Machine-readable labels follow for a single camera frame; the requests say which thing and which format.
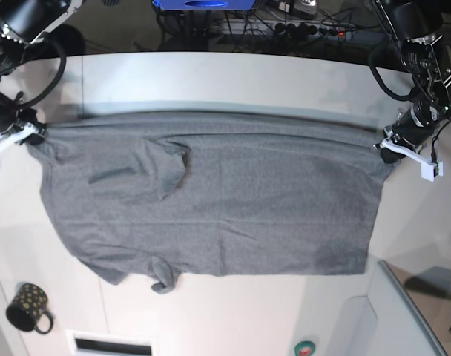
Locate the red green round button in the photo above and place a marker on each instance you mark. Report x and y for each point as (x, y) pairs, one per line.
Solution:
(304, 348)

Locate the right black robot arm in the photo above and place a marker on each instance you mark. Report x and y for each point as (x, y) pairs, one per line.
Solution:
(31, 30)

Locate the black power strip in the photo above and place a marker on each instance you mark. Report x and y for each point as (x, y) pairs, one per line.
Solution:
(303, 30)

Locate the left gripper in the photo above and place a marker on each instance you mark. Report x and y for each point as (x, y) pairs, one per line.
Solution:
(411, 131)

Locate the white slotted panel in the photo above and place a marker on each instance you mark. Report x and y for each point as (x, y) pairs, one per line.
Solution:
(90, 343)

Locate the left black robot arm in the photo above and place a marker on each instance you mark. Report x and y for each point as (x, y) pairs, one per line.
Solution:
(413, 30)

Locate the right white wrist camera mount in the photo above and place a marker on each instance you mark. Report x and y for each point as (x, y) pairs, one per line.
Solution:
(8, 142)

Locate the grey t-shirt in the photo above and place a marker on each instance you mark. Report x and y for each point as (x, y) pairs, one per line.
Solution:
(209, 193)

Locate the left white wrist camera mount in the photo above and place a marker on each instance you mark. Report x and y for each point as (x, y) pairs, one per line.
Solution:
(431, 166)

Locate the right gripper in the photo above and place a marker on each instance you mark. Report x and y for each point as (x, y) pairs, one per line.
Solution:
(15, 120)

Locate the blue box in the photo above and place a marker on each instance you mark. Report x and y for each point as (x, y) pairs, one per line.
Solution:
(169, 5)

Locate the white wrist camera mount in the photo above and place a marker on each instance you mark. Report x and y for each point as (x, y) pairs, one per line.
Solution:
(8, 142)
(431, 166)

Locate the black mug with yellow pattern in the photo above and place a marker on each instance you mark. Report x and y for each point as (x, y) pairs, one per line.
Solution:
(27, 308)

